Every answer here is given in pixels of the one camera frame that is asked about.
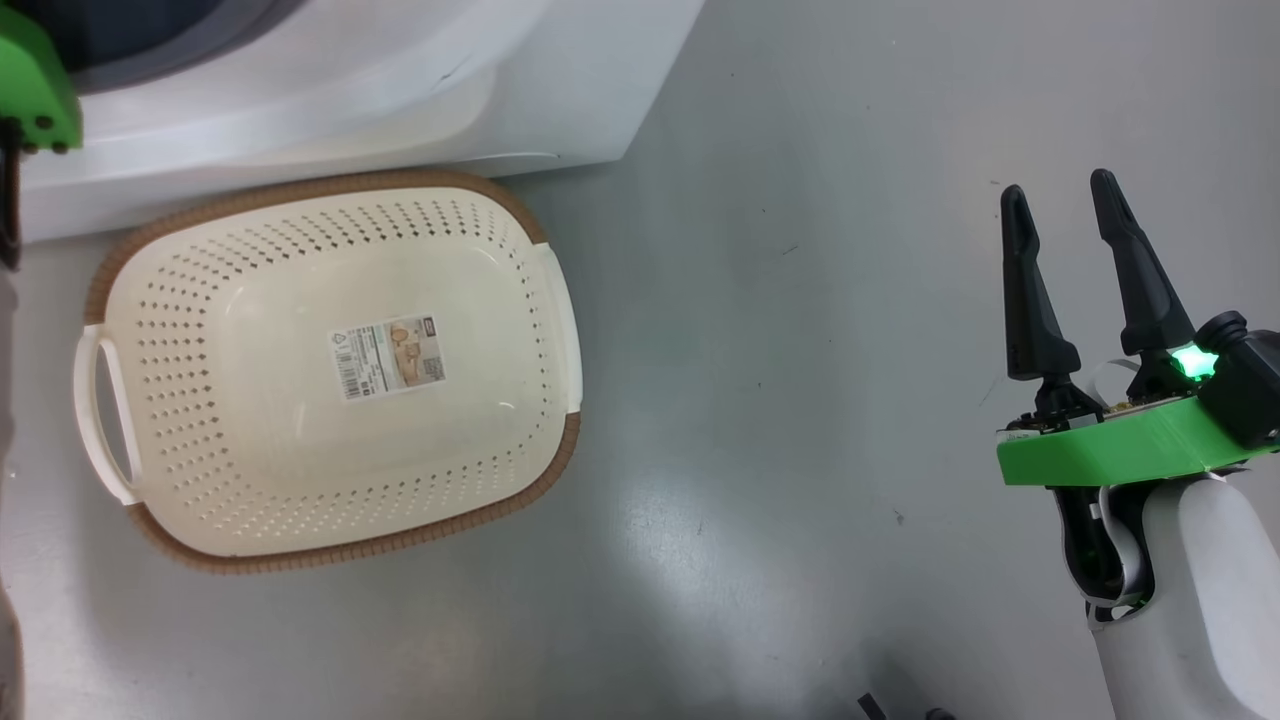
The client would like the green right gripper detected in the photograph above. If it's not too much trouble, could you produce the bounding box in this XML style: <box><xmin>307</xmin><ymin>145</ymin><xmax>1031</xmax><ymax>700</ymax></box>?
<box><xmin>997</xmin><ymin>168</ymin><xmax>1276</xmax><ymax>489</ymax></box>

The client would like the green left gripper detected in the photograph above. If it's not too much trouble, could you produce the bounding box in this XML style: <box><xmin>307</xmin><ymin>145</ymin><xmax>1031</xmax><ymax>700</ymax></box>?
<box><xmin>0</xmin><ymin>5</ymin><xmax>83</xmax><ymax>156</ymax></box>

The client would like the white front-load washing machine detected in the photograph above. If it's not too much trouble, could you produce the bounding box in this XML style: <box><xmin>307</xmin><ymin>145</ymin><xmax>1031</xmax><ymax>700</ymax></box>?
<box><xmin>0</xmin><ymin>0</ymin><xmax>706</xmax><ymax>246</ymax></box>

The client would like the paper label in basket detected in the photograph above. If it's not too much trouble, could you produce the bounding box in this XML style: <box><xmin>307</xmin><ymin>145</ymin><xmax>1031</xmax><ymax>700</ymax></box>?
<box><xmin>326</xmin><ymin>315</ymin><xmax>447</xmax><ymax>403</ymax></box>

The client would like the cream perforated laundry basket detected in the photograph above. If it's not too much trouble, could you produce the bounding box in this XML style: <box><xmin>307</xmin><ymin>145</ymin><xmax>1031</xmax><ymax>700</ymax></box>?
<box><xmin>72</xmin><ymin>168</ymin><xmax>584</xmax><ymax>576</ymax></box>

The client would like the white flat ribbon cable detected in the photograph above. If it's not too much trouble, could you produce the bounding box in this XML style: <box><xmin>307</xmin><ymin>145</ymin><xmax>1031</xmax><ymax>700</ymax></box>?
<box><xmin>1088</xmin><ymin>355</ymin><xmax>1153</xmax><ymax>606</ymax></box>

